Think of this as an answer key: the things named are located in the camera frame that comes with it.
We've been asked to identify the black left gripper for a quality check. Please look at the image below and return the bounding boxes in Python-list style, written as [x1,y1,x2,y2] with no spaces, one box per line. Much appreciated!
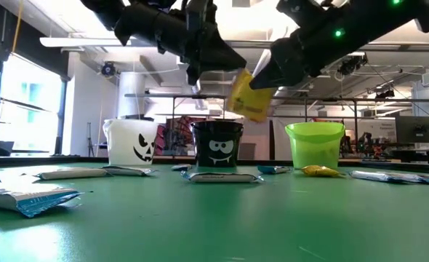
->
[155,0,248,87]

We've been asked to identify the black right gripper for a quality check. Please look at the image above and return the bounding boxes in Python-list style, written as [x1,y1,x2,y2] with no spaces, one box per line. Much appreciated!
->
[249,24,350,92]

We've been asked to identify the yellow Sour Patch candy packet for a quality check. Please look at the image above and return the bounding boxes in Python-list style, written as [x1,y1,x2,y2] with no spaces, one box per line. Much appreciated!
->
[300,164,345,178]
[225,68,278,124]

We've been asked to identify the white cabinet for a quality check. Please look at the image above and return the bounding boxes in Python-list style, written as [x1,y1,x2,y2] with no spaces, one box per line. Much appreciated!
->
[242,116,292,161]

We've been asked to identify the black ceiling spotlight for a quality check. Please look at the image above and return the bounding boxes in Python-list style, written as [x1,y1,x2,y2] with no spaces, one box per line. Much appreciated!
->
[100,61,116,77]
[337,54,369,76]

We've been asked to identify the lime green plastic bucket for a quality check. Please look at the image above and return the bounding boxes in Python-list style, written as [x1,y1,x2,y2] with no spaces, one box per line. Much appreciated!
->
[284,122,346,170]

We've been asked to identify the black monster face bucket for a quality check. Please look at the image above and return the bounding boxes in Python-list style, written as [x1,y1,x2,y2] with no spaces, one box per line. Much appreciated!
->
[190,119,244,168]

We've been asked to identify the black metal rack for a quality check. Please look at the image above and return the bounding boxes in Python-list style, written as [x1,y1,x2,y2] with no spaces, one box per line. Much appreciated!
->
[123,92,429,161]

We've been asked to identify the white jack-o-lantern bucket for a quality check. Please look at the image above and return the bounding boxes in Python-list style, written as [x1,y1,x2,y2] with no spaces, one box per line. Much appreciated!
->
[102,118,160,167]

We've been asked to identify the ceiling light strip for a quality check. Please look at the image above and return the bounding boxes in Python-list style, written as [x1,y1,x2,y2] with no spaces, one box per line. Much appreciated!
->
[39,36,128,48]

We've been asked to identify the black tripod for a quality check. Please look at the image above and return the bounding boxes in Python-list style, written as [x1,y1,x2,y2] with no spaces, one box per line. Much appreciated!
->
[85,122,96,157]

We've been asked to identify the black computer monitor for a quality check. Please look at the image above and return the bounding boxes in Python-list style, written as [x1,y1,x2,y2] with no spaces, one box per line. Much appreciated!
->
[395,116,429,144]

